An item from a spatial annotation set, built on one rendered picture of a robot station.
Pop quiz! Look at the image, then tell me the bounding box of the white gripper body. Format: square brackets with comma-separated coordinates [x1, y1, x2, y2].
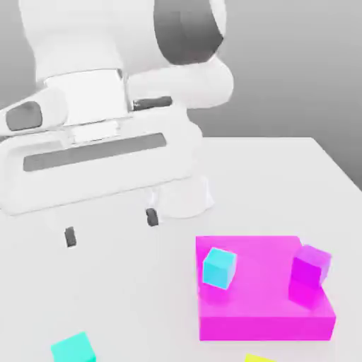
[0, 107, 204, 218]

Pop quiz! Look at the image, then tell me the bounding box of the small cyan cube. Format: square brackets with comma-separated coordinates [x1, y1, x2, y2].
[202, 247, 238, 291]

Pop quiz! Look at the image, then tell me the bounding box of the small turquoise cube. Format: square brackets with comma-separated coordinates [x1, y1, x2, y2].
[50, 331, 98, 362]

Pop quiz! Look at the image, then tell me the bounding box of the large magenta box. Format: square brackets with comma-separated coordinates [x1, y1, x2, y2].
[195, 235, 337, 342]

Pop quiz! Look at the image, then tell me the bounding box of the small purple cube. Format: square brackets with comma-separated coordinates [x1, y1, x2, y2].
[288, 244, 332, 311]

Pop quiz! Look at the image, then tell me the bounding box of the small yellow cube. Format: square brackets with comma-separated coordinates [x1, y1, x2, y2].
[244, 353, 277, 362]

